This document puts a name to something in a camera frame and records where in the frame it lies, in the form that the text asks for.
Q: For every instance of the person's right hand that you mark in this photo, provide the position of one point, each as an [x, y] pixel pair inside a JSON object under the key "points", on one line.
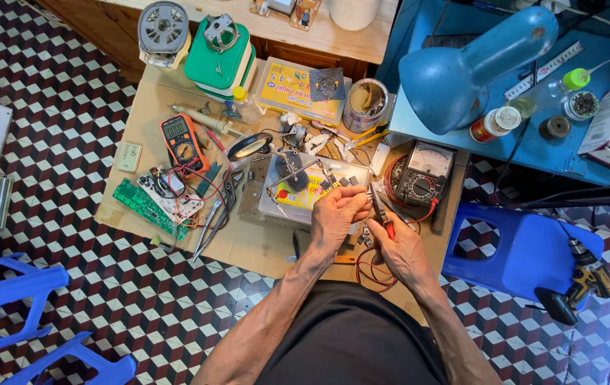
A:
{"points": [[404, 256]]}

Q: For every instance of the person's left hand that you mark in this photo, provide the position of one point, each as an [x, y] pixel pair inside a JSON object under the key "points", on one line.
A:
{"points": [[331, 224]]}

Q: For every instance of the clear box with yellow label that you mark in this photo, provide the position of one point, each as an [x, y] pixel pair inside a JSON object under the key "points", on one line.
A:
{"points": [[305, 200]]}

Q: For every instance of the black pen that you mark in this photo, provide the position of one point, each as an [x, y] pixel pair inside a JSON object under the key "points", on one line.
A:
{"points": [[296, 246]]}

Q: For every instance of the row of black transistors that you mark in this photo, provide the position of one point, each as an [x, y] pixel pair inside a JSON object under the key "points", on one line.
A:
{"points": [[340, 182]]}

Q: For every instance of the helping hand magnifier stand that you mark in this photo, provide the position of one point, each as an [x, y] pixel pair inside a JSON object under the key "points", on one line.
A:
{"points": [[290, 166]]}

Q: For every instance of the brown cardboard sheet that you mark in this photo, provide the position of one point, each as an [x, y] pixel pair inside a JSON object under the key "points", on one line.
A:
{"points": [[251, 246]]}

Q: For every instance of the black analog multimeter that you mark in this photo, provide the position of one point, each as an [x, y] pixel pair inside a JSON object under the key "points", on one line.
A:
{"points": [[423, 174]]}

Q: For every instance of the yellow utility knife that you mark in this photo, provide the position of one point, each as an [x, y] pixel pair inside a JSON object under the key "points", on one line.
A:
{"points": [[366, 137]]}

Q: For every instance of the person's black shirt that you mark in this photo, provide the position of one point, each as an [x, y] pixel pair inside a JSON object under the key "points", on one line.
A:
{"points": [[348, 337]]}

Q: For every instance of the blue plastic stool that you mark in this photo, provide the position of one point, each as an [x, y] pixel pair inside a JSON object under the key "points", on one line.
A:
{"points": [[524, 256]]}

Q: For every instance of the metal tin can with tools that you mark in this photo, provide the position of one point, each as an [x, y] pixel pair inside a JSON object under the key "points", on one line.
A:
{"points": [[365, 107]]}

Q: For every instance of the clear box with yellow booklet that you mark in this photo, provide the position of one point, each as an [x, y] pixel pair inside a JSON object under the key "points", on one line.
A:
{"points": [[289, 88]]}

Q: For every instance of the small bottle with yellow cap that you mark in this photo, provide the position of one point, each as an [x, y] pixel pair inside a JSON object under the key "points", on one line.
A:
{"points": [[243, 106]]}

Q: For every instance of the red can with white cap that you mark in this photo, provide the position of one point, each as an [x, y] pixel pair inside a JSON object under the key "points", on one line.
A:
{"points": [[492, 125]]}

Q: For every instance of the beige soldering iron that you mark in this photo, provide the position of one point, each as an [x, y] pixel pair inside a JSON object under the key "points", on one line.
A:
{"points": [[203, 117]]}

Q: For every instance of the blue metal table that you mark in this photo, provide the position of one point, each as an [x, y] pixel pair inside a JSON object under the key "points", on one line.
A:
{"points": [[540, 155]]}

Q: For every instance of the orange digital multimeter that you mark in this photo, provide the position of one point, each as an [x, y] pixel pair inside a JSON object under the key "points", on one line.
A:
{"points": [[182, 141]]}

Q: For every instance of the wooden table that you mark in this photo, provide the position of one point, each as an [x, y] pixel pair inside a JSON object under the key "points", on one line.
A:
{"points": [[315, 37]]}

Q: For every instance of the green circuit board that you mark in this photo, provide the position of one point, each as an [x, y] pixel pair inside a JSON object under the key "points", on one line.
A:
{"points": [[144, 206]]}

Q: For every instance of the green and white container stack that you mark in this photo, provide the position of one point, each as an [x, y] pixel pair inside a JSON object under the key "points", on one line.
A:
{"points": [[217, 67]]}

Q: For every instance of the blue desk lamp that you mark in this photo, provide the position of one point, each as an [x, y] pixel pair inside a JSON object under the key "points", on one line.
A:
{"points": [[470, 69]]}

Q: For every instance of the dark round disc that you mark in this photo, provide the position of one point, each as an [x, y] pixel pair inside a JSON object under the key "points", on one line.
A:
{"points": [[555, 127]]}

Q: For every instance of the white round container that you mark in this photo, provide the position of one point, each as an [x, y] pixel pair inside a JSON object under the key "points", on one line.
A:
{"points": [[353, 12]]}

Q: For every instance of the brown circuit board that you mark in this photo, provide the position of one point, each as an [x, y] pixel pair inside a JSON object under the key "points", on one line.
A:
{"points": [[299, 12]]}

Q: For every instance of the clear bottle with green cap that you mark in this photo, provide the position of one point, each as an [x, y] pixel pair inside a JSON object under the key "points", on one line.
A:
{"points": [[548, 92]]}

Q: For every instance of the small glass jar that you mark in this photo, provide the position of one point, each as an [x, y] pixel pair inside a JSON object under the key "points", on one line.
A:
{"points": [[581, 105]]}

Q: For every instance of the white folding ruler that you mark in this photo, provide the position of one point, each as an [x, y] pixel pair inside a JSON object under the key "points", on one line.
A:
{"points": [[544, 69]]}

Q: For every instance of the grey round motor part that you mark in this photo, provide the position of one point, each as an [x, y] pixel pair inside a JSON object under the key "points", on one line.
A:
{"points": [[163, 29]]}

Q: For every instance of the blue plastic chair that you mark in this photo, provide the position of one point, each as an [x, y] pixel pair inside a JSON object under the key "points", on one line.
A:
{"points": [[16, 315]]}

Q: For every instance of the grey metal bracket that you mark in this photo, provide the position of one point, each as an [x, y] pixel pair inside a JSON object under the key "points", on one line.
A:
{"points": [[221, 31]]}

